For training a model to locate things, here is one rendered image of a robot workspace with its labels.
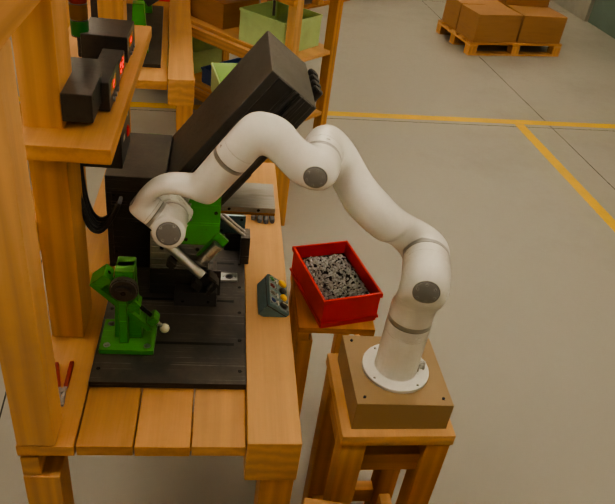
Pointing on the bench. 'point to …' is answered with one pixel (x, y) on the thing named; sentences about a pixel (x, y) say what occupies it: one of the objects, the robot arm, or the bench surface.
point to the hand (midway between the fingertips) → (176, 199)
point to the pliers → (64, 382)
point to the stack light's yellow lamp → (78, 13)
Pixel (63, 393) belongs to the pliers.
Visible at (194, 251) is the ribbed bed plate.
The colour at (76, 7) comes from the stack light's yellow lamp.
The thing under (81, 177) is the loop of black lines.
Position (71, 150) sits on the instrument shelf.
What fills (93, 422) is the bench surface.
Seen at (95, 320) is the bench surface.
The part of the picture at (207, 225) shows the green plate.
